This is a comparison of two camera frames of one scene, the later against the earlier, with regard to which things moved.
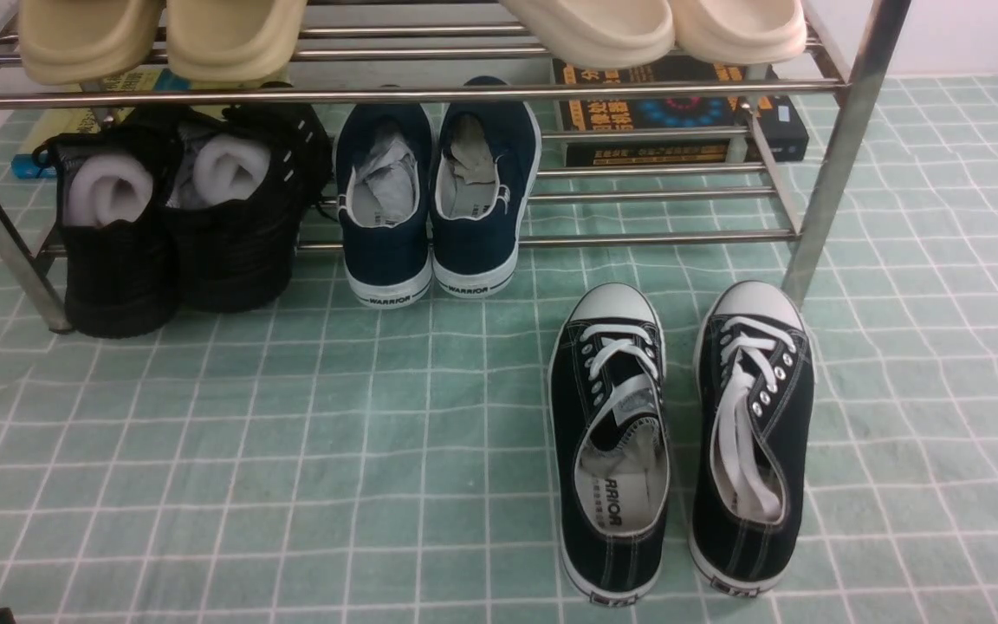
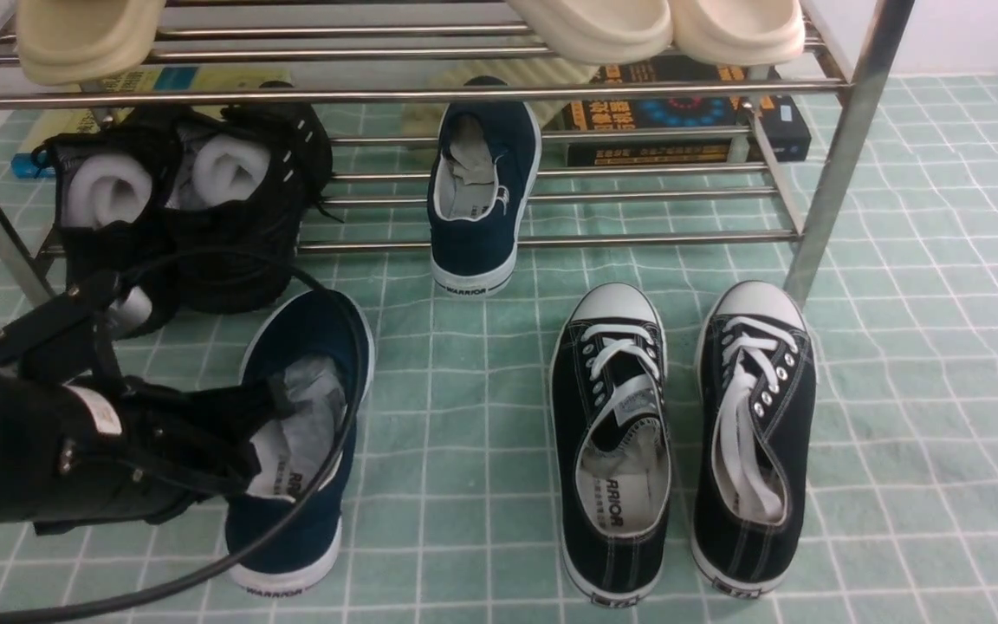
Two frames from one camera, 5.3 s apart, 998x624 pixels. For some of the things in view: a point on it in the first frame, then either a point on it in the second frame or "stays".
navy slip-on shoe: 385,162 -> 310,341
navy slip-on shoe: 485,166 stays
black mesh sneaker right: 243,182 stays
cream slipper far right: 739,32 stays
